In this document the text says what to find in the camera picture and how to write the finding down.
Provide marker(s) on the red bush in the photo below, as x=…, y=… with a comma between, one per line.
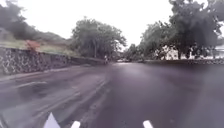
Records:
x=32, y=45

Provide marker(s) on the grey stone wall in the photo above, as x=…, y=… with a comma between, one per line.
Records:
x=20, y=61

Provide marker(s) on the robot's own part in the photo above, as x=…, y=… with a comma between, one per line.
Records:
x=75, y=125
x=148, y=124

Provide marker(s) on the pale concrete kerb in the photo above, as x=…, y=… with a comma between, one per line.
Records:
x=33, y=74

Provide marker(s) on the pale building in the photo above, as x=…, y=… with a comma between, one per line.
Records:
x=218, y=51

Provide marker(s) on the row of tall trees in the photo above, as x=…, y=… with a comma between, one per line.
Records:
x=193, y=26

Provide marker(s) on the grassy slope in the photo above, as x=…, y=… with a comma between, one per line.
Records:
x=50, y=49

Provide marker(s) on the dark trees on hillside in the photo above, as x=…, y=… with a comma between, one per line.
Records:
x=20, y=26

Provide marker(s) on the dark asphalt road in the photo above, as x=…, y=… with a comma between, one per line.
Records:
x=143, y=96

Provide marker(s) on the round leafy tree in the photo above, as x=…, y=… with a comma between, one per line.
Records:
x=96, y=36

